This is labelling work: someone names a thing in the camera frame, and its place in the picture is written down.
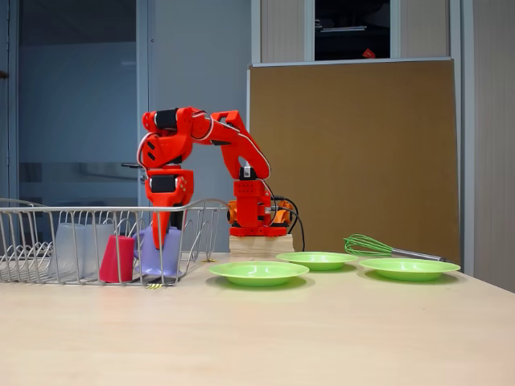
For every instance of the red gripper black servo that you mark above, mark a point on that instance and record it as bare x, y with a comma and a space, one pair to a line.
168, 197

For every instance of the purple plastic mug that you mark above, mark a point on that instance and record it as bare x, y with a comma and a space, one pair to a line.
173, 249

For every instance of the red plastic cup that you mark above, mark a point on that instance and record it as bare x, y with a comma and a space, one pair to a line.
118, 259

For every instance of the grey translucent plastic cup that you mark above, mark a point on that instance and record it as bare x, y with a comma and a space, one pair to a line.
66, 249
96, 245

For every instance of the red robot arm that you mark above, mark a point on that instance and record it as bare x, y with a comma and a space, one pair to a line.
245, 201

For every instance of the yellow black striped tape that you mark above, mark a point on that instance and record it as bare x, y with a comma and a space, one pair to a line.
155, 286

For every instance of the orange table clamp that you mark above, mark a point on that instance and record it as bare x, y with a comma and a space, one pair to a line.
283, 217
232, 215

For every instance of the wooden base block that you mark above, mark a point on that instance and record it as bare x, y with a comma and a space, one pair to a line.
261, 246

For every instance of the green plastic plate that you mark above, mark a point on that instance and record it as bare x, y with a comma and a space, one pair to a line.
257, 271
317, 260
408, 268

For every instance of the grey glass door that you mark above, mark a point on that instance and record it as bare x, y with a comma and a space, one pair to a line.
80, 100

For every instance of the brown pin board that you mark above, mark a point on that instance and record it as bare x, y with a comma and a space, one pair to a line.
382, 161

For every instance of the white light switch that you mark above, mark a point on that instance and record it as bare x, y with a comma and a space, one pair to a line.
172, 153

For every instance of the white slotted rail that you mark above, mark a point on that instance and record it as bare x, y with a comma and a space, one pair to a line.
344, 28

